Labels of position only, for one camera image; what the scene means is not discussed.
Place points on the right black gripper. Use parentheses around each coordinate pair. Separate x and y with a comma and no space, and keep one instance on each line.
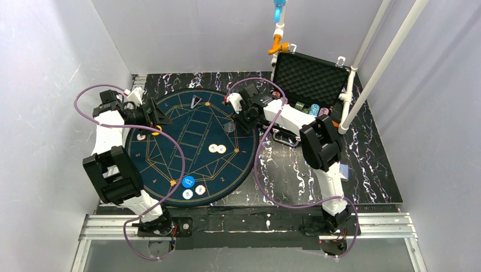
(245,122)

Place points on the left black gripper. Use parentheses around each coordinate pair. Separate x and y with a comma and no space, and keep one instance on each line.
(146,114)

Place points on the clear dealer button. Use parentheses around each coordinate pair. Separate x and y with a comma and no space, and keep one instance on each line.
(229,127)

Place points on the blue small blind button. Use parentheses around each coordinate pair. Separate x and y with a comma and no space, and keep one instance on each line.
(188,181)

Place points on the light blue poker chip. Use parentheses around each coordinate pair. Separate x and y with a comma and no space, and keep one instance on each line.
(187,194)

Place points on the red white poker chip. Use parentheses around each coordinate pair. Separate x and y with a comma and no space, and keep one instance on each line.
(200,190)

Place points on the yellow big blind button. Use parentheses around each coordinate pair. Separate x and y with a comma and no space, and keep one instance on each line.
(159,128)

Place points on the orange poker chip stack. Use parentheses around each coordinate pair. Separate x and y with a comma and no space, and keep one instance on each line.
(140,137)

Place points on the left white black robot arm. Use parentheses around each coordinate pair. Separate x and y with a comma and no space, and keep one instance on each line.
(155,218)

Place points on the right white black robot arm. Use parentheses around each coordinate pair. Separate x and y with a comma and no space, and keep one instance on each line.
(320,142)

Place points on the green chip row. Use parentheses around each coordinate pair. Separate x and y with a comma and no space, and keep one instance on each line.
(302,107)

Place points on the black poker chip case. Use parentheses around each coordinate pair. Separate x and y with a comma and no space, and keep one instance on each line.
(306,80)

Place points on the light blue chip row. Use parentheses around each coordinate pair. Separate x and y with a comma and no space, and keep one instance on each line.
(314,110)

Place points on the orange pipe clamp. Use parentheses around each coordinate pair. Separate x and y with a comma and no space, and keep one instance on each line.
(278,46)

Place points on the round dark blue poker mat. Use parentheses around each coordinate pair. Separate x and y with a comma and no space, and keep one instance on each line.
(198,116)

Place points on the purple chip row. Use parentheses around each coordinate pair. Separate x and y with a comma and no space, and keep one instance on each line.
(324,111)

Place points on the playing card deck box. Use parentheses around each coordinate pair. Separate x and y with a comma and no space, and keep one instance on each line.
(344,170)

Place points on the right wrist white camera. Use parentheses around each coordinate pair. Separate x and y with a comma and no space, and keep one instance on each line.
(235,100)

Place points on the chrome case handle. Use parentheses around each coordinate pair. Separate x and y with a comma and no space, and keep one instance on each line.
(285,137)

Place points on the aluminium rail left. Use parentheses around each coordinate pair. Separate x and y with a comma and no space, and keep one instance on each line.
(123,180)

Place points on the aluminium rail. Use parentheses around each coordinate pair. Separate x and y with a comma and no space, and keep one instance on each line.
(123,180)
(257,241)

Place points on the white pvc pipe frame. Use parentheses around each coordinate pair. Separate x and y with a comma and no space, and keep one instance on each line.
(374,56)

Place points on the aluminium rail front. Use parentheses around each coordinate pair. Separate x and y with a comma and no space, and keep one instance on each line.
(257,241)

